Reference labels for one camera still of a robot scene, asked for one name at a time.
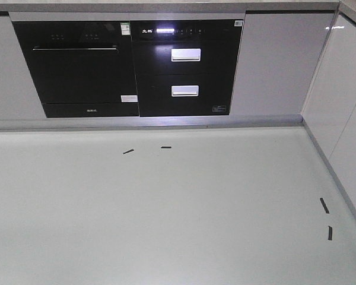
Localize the black drawer sterilizer cabinet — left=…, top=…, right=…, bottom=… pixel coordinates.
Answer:
left=131, top=19, right=243, bottom=117

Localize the grey side cabinet door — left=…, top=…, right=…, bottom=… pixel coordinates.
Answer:
left=302, top=14, right=356, bottom=210

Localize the lower silver drawer handle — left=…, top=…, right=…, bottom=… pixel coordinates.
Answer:
left=171, top=85, right=199, bottom=97

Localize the silver drawer handle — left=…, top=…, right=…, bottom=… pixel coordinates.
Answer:
left=171, top=85, right=199, bottom=97
left=171, top=48, right=201, bottom=62

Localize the upper silver drawer handle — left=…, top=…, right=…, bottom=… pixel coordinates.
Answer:
left=171, top=48, right=201, bottom=62

